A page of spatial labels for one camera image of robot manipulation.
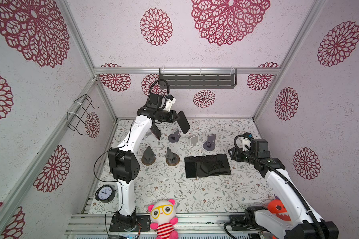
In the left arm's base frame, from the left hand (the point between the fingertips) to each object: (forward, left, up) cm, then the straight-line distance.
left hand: (177, 119), depth 86 cm
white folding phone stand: (-3, -11, -18) cm, 21 cm away
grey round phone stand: (+2, +2, -20) cm, 20 cm away
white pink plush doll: (-47, +7, -18) cm, 51 cm away
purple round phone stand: (-4, -22, -21) cm, 31 cm away
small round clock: (-35, +40, -22) cm, 57 cm away
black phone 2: (-10, -31, -28) cm, 43 cm away
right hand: (-17, -31, -7) cm, 36 cm away
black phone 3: (-16, -9, -28) cm, 34 cm away
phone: (+5, +15, -17) cm, 24 cm away
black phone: (0, -3, -2) cm, 4 cm away
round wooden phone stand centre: (-16, +4, -17) cm, 24 cm away
